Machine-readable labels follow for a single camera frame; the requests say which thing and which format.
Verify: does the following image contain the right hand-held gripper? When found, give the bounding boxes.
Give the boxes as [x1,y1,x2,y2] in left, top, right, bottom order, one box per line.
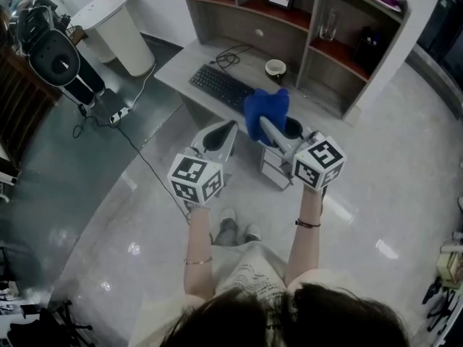
[258,116,348,192]

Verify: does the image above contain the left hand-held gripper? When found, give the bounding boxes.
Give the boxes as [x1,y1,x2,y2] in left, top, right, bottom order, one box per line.
[166,120,240,206]

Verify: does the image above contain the blue cloth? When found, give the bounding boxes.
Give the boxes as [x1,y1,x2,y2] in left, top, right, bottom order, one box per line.
[243,87,290,146]

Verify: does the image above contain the black keyboard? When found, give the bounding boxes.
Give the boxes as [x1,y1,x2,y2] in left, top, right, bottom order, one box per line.
[187,63,256,115]

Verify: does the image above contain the person's right forearm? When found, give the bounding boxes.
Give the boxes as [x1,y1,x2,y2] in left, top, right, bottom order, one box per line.
[283,187,323,288]

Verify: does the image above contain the person's left forearm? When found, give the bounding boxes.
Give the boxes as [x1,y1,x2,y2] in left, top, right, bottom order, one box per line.
[182,205,215,299]

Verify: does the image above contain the white and dark cup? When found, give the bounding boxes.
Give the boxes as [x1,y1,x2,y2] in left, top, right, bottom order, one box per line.
[264,59,288,80]

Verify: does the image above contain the person's left white shoe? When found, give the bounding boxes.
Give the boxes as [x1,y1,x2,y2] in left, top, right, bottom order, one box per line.
[219,207,237,228]

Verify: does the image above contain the person's white shoe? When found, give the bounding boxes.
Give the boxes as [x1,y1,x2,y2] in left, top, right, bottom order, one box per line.
[245,223,263,242]
[219,207,237,228]

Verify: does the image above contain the person's grey trousers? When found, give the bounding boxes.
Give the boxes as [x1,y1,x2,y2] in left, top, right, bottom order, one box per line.
[212,218,240,247]

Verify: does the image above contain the white power strip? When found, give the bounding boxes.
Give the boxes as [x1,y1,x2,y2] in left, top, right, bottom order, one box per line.
[109,106,131,124]

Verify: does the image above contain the person's right white shoe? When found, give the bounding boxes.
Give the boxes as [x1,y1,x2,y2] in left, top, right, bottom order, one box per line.
[245,223,263,242]

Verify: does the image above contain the grey wooden desk with shelves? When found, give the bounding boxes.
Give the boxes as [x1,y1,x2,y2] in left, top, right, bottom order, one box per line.
[154,0,412,128]

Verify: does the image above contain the clear glass vase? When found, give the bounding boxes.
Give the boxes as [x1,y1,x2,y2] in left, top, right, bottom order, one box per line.
[318,8,339,43]

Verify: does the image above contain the black pen holder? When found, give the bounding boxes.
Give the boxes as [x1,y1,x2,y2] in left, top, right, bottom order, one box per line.
[352,26,381,74]

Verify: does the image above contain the person's white printed shirt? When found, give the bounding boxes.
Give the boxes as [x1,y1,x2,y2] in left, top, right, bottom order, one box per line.
[128,240,365,347]

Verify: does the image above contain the white round side table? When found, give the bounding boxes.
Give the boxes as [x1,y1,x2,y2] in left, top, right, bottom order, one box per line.
[69,0,157,78]

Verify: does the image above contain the grey oval headset device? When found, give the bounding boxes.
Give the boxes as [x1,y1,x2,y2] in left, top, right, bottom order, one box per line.
[27,28,82,88]

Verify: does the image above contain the dark wooden cabinet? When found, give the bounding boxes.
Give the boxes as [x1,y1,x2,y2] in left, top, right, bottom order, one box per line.
[0,46,63,168]

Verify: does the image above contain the black tripod stand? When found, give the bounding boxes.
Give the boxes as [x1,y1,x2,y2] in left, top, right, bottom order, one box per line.
[421,276,459,334]

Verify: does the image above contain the black office chair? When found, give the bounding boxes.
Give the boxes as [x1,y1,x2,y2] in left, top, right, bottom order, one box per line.
[6,299,95,347]

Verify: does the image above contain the black floor cable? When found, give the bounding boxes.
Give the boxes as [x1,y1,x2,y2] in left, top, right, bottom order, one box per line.
[72,113,192,225]

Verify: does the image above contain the black keyboard cable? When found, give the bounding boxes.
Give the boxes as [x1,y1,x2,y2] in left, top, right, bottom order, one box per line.
[208,43,254,70]

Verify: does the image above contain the white power cable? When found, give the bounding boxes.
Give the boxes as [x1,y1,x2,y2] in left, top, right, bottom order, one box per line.
[122,61,158,113]

